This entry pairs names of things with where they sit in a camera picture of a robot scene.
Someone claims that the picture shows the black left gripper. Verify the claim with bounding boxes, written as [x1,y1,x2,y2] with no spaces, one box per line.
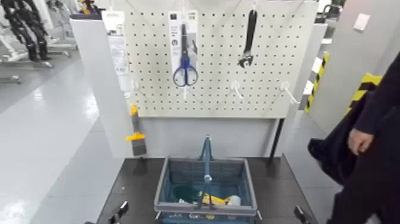
[83,200,130,224]

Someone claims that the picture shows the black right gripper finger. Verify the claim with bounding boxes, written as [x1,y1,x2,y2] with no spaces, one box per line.
[293,204,317,224]

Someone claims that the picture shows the black adjustable wrench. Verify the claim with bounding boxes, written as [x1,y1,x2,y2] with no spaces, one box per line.
[237,9,258,69]

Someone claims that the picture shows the blue grey folding crate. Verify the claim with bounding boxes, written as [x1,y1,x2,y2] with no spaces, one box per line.
[154,156,258,224]

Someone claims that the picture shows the dark green item in crate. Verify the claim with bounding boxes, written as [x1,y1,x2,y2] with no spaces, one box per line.
[172,185,201,203]

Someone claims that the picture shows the white item in crate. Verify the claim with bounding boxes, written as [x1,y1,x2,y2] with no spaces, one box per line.
[227,195,242,207]

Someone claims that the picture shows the yellow item in crate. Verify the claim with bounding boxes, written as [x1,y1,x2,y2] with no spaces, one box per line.
[199,193,233,206]

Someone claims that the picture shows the person's bare hand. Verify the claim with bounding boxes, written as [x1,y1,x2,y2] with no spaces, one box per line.
[347,128,375,157]

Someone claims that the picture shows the black pegboard stand leg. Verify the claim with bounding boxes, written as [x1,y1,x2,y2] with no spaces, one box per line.
[268,118,285,166]

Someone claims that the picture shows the person in dark clothing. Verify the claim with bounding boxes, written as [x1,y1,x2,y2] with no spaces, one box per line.
[307,52,400,224]

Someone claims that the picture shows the slim yellow black hazard strip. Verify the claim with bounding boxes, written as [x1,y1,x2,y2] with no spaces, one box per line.
[304,52,331,114]

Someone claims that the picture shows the white partition panel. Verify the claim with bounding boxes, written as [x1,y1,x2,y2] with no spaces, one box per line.
[69,18,282,159]

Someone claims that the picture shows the wide yellow black hazard strip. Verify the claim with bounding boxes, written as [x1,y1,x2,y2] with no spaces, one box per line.
[345,73,383,115]

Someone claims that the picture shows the white pegboard panel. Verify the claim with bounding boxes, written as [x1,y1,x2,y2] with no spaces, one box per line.
[122,0,320,119]

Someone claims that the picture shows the clear plastic packaged item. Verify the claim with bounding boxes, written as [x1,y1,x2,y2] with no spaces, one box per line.
[101,10,133,98]

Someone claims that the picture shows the white scissors packaging card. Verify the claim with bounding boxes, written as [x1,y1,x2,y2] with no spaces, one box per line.
[168,10,199,83]

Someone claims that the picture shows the black humanoid robot on stand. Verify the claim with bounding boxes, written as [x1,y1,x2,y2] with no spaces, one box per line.
[0,0,53,62]

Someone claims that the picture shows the yellow-handled scraper tool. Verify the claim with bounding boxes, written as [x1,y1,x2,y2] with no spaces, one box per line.
[126,104,148,157]

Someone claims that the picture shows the blue crate carry handle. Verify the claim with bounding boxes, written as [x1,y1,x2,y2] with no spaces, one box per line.
[196,134,217,210]

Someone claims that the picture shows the blue handled scissors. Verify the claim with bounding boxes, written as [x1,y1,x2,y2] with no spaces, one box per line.
[173,22,199,88]

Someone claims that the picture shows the white wall switch plate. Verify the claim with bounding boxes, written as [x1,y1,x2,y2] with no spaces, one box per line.
[353,13,372,32]

